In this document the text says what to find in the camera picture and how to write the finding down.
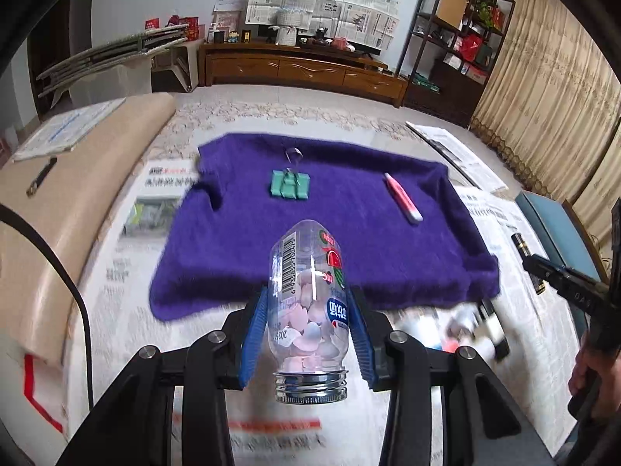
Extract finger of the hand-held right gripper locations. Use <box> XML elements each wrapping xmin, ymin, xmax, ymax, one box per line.
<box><xmin>523</xmin><ymin>254</ymin><xmax>609</xmax><ymax>304</ymax></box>
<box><xmin>610</xmin><ymin>199</ymin><xmax>621</xmax><ymax>277</ymax></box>

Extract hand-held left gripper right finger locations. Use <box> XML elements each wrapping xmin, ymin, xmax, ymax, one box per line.
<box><xmin>349</xmin><ymin>285</ymin><xmax>556</xmax><ymax>466</ymax></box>

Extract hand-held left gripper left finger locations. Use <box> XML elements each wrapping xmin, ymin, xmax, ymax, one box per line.
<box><xmin>56</xmin><ymin>285</ymin><xmax>270</xmax><ymax>466</ymax></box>

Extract white charger block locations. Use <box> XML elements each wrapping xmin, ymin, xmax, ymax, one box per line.
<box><xmin>398</xmin><ymin>313</ymin><xmax>440</xmax><ymax>345</ymax></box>

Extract clear plastic candy bottle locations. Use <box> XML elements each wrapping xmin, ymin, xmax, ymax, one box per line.
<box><xmin>268</xmin><ymin>220</ymin><xmax>350</xmax><ymax>405</ymax></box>

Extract white plug adapter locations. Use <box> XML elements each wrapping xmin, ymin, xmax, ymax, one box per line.
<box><xmin>450</xmin><ymin>310</ymin><xmax>480</xmax><ymax>345</ymax></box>

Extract person's right hand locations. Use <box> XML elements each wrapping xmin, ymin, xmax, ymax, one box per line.
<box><xmin>569</xmin><ymin>349</ymin><xmax>621</xmax><ymax>416</ymax></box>

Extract blue cushioned chair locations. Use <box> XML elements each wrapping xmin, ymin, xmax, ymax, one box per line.
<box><xmin>514</xmin><ymin>190</ymin><xmax>609</xmax><ymax>282</ymax></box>

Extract newspaper sheet bold headline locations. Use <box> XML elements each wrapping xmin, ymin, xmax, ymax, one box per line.
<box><xmin>456</xmin><ymin>187</ymin><xmax>544</xmax><ymax>302</ymax></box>

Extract large spread newspaper sheet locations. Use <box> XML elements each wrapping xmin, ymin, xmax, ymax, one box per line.
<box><xmin>63</xmin><ymin>233</ymin><xmax>583</xmax><ymax>466</ymax></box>

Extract purple towel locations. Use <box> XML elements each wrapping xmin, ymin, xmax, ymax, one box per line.
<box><xmin>148</xmin><ymin>132</ymin><xmax>501</xmax><ymax>323</ymax></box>

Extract pink white pen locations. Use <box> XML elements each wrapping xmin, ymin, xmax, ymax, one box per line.
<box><xmin>383</xmin><ymin>172</ymin><xmax>424</xmax><ymax>225</ymax></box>

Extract green binder clip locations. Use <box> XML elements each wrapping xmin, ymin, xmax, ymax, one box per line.
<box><xmin>268</xmin><ymin>148</ymin><xmax>311</xmax><ymax>201</ymax></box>

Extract folded newspaper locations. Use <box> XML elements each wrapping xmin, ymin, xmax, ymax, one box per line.
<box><xmin>406</xmin><ymin>121</ymin><xmax>508</xmax><ymax>193</ymax></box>

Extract beige curtain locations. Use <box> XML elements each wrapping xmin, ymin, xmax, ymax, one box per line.
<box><xmin>468</xmin><ymin>0</ymin><xmax>621</xmax><ymax>205</ymax></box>

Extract newspaper sheet with photos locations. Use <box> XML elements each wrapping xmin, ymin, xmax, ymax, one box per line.
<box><xmin>120</xmin><ymin>159</ymin><xmax>201</xmax><ymax>238</ymax></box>

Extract beige low bench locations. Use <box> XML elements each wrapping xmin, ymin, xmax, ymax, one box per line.
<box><xmin>0</xmin><ymin>92</ymin><xmax>176</xmax><ymax>370</ymax></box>

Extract dark wooden shelf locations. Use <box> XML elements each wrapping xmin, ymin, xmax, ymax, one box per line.
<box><xmin>398</xmin><ymin>0</ymin><xmax>516</xmax><ymax>127</ymax></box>

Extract white box red stripe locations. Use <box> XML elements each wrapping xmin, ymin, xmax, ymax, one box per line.
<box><xmin>0</xmin><ymin>340</ymin><xmax>69</xmax><ymax>447</ymax></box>

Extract stack of green boxes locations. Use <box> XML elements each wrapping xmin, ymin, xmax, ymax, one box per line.
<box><xmin>411</xmin><ymin>73</ymin><xmax>441</xmax><ymax>94</ymax></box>

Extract red gift bag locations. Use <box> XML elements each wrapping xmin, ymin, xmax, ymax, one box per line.
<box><xmin>458</xmin><ymin>34</ymin><xmax>486</xmax><ymax>61</ymax></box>

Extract black pen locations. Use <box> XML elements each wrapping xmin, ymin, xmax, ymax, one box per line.
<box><xmin>26</xmin><ymin>156</ymin><xmax>58</xmax><ymax>198</ymax></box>

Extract wooden tv cabinet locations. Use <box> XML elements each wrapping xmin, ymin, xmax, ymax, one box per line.
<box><xmin>199</xmin><ymin>39</ymin><xmax>408</xmax><ymax>108</ymax></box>

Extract white plastic stool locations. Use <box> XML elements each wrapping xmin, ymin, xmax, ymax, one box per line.
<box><xmin>151</xmin><ymin>39</ymin><xmax>205</xmax><ymax>93</ymax></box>

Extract white booklet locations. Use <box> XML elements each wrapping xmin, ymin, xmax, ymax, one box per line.
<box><xmin>12</xmin><ymin>98</ymin><xmax>128</xmax><ymax>163</ymax></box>

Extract cardboard box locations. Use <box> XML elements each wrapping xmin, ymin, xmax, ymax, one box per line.
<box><xmin>435</xmin><ymin>0</ymin><xmax>469</xmax><ymax>30</ymax></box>

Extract translucent storage box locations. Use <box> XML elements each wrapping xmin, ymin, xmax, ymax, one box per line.
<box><xmin>73</xmin><ymin>53</ymin><xmax>152</xmax><ymax>108</ymax></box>

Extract dark tea tray set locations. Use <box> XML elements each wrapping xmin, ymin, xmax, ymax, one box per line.
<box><xmin>301</xmin><ymin>29</ymin><xmax>360</xmax><ymax>54</ymax></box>

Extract grey folded rack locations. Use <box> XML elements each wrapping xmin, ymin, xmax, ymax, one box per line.
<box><xmin>35</xmin><ymin>24</ymin><xmax>190</xmax><ymax>100</ymax></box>

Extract red gift boxes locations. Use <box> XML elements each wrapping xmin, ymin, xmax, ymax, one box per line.
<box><xmin>144</xmin><ymin>16</ymin><xmax>199</xmax><ymax>40</ymax></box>

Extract dark wooden door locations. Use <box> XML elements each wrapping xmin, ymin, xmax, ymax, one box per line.
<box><xmin>26</xmin><ymin>10</ymin><xmax>73</xmax><ymax>122</ymax></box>

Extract black cable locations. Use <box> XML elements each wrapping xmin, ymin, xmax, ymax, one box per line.
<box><xmin>0</xmin><ymin>202</ymin><xmax>95</xmax><ymax>411</ymax></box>

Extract newspapers taped on wall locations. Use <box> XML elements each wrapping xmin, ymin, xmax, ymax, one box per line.
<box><xmin>245</xmin><ymin>0</ymin><xmax>401</xmax><ymax>50</ymax></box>

